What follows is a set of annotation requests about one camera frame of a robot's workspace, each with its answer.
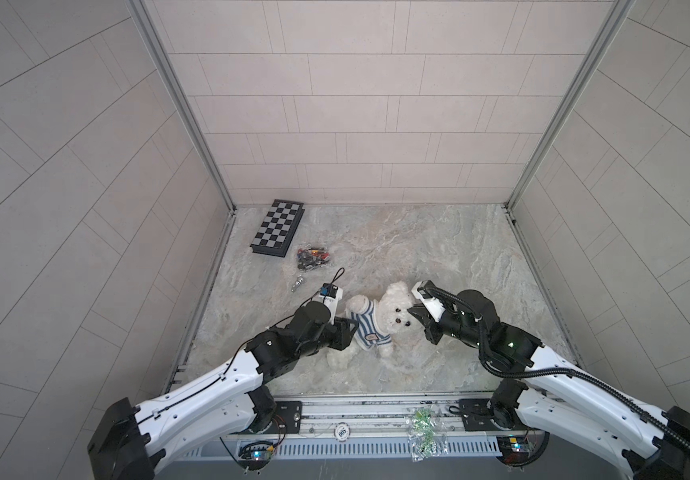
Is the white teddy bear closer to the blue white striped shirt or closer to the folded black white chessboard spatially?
the blue white striped shirt

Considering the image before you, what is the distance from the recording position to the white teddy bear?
0.73 meters

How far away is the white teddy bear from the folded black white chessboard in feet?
1.26

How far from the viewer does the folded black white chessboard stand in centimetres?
103

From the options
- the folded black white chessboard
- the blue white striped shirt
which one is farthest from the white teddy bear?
the folded black white chessboard
